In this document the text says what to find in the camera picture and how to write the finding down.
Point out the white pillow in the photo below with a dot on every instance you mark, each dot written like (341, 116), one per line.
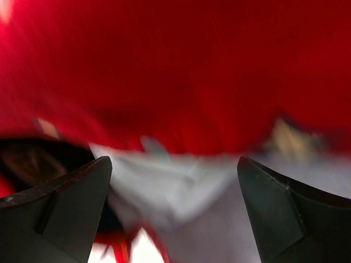
(197, 206)

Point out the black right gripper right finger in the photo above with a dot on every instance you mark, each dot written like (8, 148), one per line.
(292, 221)

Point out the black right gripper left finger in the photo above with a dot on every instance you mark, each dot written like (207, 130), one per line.
(56, 221)

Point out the red printed pillowcase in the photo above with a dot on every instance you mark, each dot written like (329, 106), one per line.
(202, 78)

